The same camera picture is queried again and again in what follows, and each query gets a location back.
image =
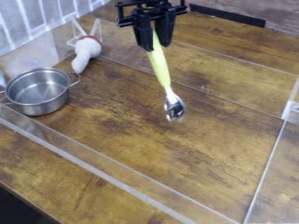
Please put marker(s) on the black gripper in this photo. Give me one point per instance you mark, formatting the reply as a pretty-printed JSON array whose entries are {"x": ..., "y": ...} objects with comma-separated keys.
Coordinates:
[{"x": 141, "y": 12}]

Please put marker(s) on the green handled metal spoon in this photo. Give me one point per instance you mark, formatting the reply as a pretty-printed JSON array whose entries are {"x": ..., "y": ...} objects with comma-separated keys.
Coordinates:
[{"x": 174, "y": 104}]

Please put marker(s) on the white toy mushroom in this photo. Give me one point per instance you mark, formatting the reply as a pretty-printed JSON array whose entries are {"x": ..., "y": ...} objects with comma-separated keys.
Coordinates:
[{"x": 88, "y": 49}]

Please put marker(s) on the black bar on table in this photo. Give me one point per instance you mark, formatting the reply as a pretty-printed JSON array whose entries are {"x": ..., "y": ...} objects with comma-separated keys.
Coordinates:
[{"x": 248, "y": 20}]

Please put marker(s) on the small steel pot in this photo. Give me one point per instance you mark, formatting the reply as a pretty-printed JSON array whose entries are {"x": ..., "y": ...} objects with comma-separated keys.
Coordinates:
[{"x": 41, "y": 91}]

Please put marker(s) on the clear acrylic enclosure wall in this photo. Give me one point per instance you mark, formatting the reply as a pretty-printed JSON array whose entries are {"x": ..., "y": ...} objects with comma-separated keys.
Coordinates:
[{"x": 106, "y": 160}]

